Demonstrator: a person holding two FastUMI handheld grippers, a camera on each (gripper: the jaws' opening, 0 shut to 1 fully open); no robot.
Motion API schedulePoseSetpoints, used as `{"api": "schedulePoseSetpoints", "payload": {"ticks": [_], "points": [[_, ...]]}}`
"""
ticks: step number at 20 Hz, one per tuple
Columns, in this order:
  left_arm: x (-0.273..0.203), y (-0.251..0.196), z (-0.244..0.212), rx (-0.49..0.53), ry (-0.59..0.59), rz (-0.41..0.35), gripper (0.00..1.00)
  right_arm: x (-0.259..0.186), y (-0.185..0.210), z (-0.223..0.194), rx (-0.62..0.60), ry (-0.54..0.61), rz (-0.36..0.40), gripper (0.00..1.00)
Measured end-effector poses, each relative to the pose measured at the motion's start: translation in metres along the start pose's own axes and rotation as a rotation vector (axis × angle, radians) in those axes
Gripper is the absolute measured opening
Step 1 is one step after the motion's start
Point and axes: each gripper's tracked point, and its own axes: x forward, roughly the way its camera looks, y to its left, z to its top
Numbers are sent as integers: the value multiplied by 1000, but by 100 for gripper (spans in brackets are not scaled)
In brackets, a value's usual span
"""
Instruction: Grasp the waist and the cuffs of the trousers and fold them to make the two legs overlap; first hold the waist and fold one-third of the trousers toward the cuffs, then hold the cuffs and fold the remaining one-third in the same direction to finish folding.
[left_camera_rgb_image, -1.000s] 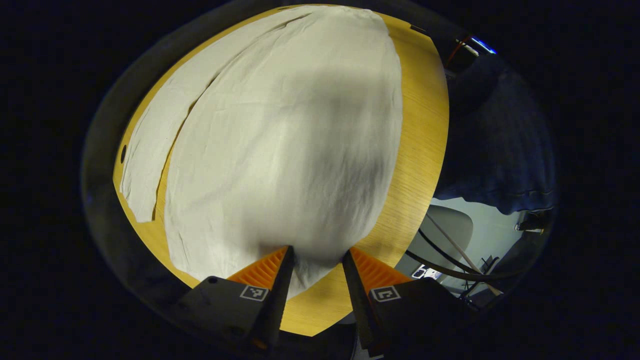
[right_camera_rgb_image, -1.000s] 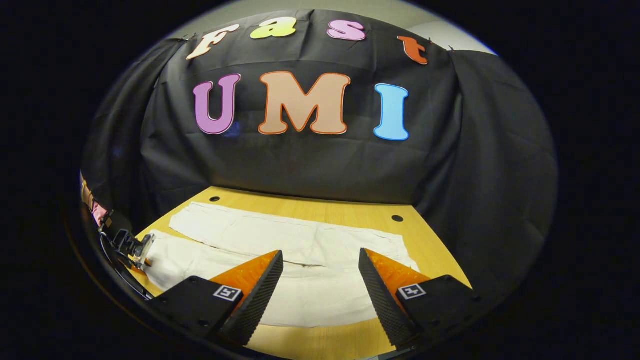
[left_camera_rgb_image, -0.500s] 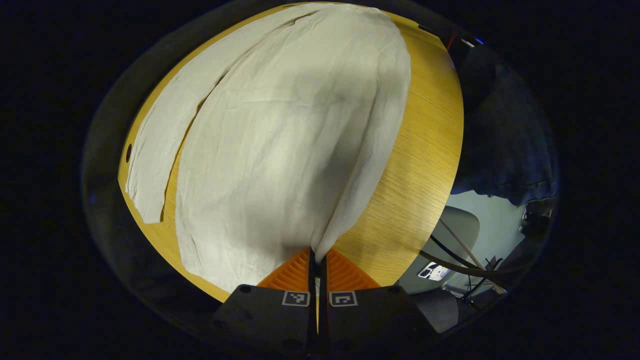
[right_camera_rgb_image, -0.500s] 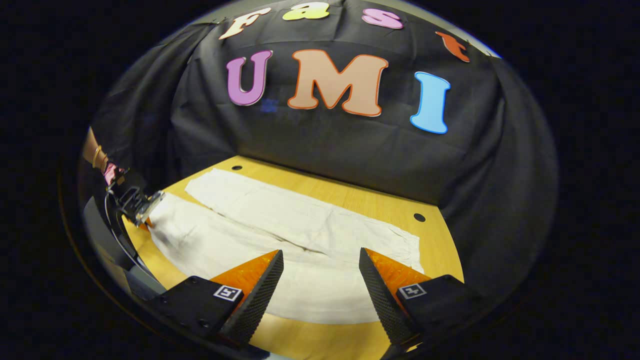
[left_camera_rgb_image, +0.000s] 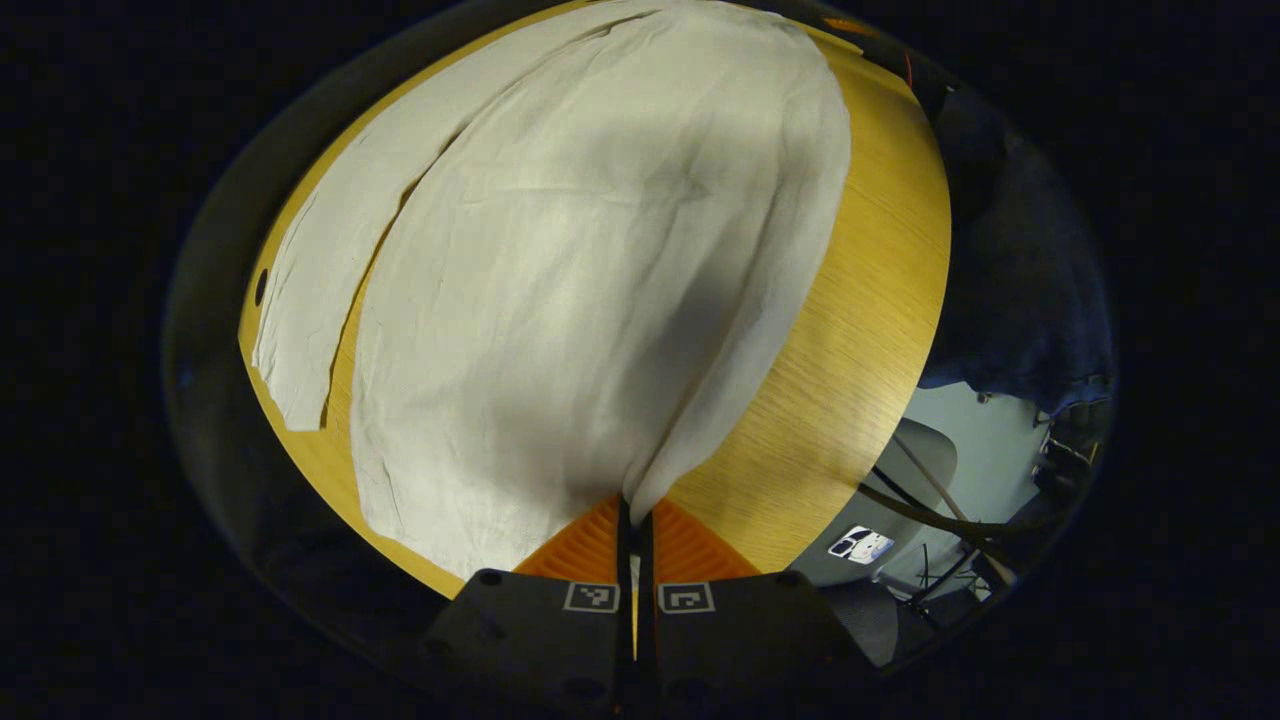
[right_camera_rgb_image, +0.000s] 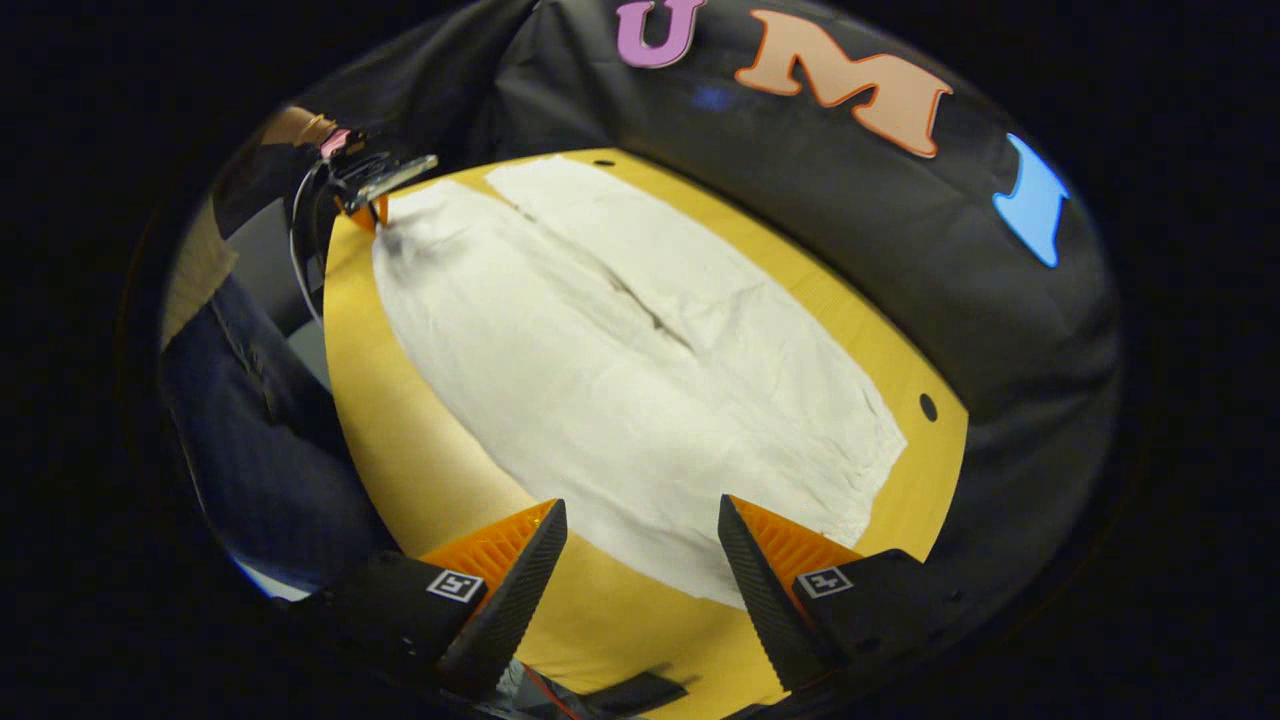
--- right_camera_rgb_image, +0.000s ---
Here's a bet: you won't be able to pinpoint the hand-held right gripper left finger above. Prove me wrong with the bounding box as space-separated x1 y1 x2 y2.
290 498 569 701

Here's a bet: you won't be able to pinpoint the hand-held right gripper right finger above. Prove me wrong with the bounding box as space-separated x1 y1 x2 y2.
717 494 966 693

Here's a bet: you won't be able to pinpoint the white jeans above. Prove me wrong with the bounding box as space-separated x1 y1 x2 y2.
370 153 909 609

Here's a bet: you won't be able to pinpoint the dark flat object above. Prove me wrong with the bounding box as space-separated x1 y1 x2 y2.
500 660 691 720

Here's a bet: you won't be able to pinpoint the person's beige shirt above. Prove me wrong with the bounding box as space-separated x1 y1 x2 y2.
160 200 241 351

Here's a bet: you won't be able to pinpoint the person's blue trousers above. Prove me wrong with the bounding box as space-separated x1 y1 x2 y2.
160 275 401 591

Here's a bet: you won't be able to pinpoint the black backdrop cloth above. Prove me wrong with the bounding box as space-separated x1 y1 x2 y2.
215 0 1126 641

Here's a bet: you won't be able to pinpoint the thin gripper cable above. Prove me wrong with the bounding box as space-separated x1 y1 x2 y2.
288 160 336 326

